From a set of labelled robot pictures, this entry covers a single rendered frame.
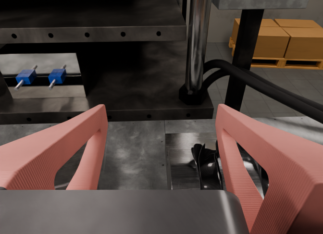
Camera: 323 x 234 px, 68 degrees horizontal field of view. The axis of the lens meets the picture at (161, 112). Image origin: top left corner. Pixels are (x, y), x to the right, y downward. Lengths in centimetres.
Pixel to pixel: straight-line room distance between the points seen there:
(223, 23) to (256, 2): 275
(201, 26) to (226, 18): 290
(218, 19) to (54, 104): 299
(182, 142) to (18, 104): 63
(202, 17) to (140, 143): 40
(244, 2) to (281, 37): 215
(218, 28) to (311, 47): 122
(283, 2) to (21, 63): 90
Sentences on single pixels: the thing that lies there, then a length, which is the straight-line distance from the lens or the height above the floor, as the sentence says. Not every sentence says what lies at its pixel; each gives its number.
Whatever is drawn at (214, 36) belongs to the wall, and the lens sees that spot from 369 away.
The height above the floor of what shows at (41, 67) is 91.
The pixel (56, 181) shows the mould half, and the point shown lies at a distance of 50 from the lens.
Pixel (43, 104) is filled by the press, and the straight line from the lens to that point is 95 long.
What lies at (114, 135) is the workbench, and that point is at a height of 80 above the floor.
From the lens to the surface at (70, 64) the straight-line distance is 89.
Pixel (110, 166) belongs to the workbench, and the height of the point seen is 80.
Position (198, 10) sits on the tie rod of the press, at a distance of 74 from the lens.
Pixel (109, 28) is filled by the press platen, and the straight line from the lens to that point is 82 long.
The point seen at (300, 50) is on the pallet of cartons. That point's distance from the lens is 316.
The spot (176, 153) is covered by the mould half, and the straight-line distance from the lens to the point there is 47.
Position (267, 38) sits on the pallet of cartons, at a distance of 299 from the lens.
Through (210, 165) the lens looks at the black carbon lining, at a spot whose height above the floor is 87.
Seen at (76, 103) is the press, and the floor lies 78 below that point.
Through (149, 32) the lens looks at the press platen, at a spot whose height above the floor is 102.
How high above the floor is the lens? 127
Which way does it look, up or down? 37 degrees down
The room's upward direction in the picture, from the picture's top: straight up
